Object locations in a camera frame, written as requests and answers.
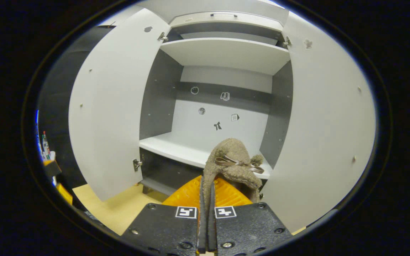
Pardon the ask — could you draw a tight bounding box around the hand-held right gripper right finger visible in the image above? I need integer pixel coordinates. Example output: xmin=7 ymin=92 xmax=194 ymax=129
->
xmin=207 ymin=176 xmax=294 ymax=256

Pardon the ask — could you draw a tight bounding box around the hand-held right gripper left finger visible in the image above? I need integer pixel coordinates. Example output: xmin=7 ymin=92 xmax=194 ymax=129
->
xmin=120 ymin=175 xmax=207 ymax=256

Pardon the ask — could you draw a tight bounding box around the brown fuzzy shoe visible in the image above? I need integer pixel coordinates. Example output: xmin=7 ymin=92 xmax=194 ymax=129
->
xmin=203 ymin=138 xmax=265 ymax=214

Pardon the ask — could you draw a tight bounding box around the white shoe cabinet door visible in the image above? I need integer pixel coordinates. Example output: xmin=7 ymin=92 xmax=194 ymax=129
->
xmin=68 ymin=8 xmax=172 ymax=202
xmin=260 ymin=11 xmax=377 ymax=233

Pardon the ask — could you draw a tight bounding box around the white shoe cabinet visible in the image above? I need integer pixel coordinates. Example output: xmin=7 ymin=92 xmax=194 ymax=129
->
xmin=139 ymin=11 xmax=294 ymax=196

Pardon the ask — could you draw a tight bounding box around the white cabinet drawer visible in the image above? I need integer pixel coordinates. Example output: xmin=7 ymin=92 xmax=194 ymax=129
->
xmin=169 ymin=11 xmax=284 ymax=29

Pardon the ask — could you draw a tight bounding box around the red-capped bottle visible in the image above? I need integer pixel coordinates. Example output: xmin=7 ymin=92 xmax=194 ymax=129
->
xmin=42 ymin=131 xmax=51 ymax=160

